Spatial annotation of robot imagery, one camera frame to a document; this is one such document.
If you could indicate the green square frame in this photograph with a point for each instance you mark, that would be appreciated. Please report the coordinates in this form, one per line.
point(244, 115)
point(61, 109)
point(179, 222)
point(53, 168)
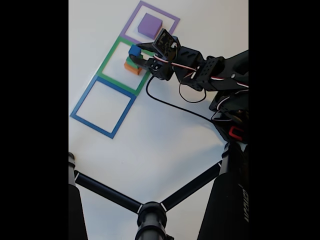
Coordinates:
point(107, 60)

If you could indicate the black camera tripod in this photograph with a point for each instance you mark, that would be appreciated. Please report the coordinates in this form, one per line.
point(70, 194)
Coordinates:
point(225, 200)

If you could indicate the purple square block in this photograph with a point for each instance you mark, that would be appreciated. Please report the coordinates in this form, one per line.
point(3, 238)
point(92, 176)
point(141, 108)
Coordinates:
point(149, 25)

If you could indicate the small blue cube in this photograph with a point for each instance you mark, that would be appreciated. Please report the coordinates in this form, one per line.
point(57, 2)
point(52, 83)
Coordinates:
point(134, 50)

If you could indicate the green square block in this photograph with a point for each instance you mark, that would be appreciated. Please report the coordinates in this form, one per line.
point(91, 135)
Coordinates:
point(130, 62)

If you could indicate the orange square block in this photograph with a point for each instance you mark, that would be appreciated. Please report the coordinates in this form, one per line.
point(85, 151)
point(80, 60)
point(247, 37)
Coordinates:
point(132, 69)

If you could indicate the blue square frame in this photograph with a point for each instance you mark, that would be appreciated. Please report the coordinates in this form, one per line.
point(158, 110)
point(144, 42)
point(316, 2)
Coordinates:
point(125, 113)

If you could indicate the purple square frame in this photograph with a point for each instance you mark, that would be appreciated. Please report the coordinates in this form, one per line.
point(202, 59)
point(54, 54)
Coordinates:
point(130, 22)

